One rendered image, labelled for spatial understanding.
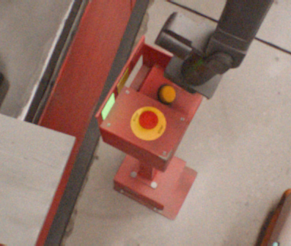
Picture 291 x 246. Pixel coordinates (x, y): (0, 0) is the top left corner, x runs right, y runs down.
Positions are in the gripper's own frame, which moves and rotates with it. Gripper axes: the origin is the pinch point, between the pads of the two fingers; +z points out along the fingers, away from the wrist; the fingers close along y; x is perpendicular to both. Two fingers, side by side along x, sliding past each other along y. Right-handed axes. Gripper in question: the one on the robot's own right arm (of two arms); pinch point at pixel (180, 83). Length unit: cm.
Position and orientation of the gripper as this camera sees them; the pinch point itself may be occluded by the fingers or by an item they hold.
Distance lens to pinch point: 96.2
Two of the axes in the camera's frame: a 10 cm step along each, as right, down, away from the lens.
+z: -2.4, 1.8, 9.5
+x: -4.6, 8.5, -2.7
